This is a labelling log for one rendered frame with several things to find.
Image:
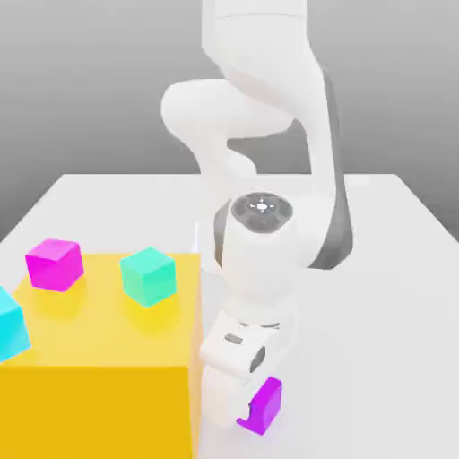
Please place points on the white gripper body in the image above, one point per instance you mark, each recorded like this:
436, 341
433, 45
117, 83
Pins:
222, 398

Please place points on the small mint green cube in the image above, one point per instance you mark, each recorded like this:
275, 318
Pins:
148, 278

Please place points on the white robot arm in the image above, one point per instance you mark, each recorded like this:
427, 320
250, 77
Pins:
265, 107

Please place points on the small cyan cube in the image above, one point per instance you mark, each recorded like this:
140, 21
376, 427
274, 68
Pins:
10, 326

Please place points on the large yellow box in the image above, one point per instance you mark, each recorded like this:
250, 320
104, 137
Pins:
100, 394

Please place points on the small purple cube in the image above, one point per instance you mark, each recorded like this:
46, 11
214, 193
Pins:
268, 403

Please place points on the small magenta cube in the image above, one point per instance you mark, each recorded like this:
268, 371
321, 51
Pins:
53, 265

